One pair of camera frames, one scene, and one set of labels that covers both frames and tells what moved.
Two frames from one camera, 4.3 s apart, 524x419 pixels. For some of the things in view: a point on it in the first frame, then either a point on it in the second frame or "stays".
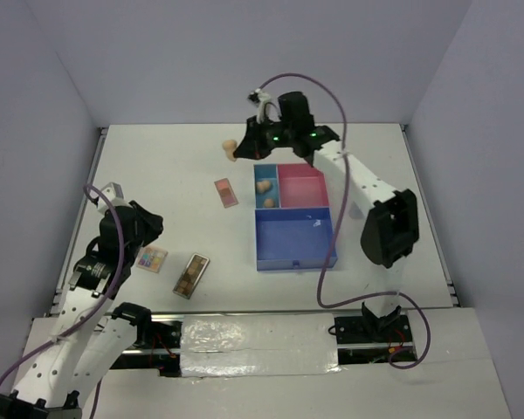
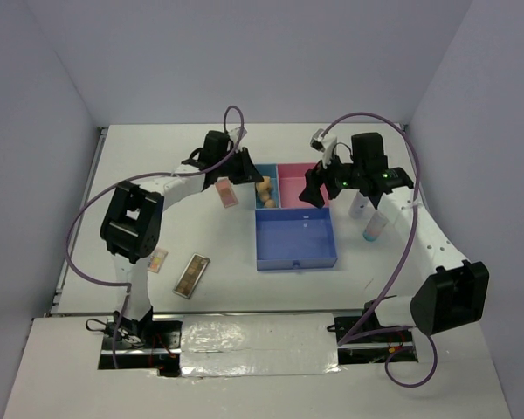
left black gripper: [154, 223] to [248, 172]
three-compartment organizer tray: [293, 225] stays
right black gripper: [251, 146] to [315, 178]
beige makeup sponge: [230, 146] to [263, 196]
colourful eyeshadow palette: [151, 259] stays
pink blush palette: [226, 193] stays
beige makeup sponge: [263, 186] stays
